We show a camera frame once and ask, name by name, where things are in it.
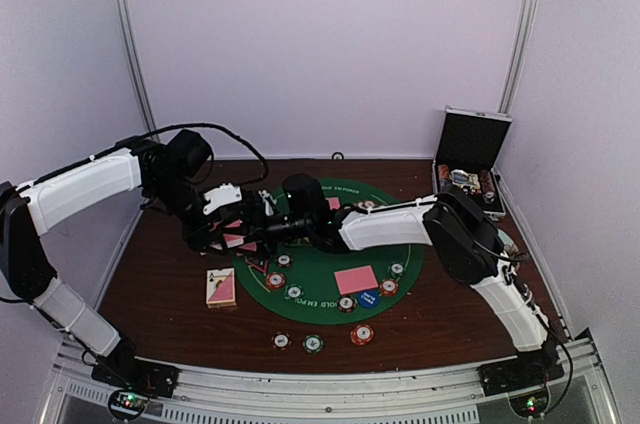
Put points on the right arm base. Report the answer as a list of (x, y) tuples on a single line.
[(517, 374)]

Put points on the aluminium frame post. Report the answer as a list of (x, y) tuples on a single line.
[(524, 26), (135, 70)]

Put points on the green chip seat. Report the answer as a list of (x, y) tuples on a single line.
[(396, 269)]

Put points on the green poker chip stack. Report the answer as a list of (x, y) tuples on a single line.
[(313, 343)]

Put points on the red-backed card top seat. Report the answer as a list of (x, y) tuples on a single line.
[(334, 203)]

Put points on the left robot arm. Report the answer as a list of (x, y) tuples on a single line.
[(67, 211)]

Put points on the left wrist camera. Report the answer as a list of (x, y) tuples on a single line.
[(219, 197)]

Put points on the card deck box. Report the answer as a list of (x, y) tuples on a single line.
[(220, 288)]

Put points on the blue small blind button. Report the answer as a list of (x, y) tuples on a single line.
[(369, 299)]

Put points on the red-backed card deck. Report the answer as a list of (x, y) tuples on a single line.
[(226, 236)]

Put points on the right aluminium frame post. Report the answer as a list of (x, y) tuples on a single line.
[(524, 26)]

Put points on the round green poker mat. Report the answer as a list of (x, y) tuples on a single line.
[(314, 271)]

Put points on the pale green ceramic plate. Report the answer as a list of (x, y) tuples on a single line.
[(509, 246)]

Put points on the left aluminium frame post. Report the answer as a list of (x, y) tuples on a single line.
[(135, 70)]

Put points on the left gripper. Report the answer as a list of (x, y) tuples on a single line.
[(197, 241)]

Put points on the black red all-in triangle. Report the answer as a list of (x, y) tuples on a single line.
[(258, 265)]

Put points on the aluminium front rail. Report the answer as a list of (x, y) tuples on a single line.
[(452, 394)]

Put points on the red-backed card seat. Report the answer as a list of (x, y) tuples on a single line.
[(334, 203), (355, 280)]

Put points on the single red-backed card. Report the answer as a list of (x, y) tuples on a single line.
[(251, 247)]

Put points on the aluminium poker chip case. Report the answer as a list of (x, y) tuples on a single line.
[(469, 145)]

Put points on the brown poker chip stack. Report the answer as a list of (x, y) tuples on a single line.
[(281, 341)]

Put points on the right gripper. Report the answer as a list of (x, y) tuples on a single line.
[(266, 245)]

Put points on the orange-red poker chip stack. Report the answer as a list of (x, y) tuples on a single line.
[(361, 334)]

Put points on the red five poker chip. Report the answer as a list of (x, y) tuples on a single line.
[(389, 287)]

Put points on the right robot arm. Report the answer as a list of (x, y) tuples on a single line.
[(466, 242)]

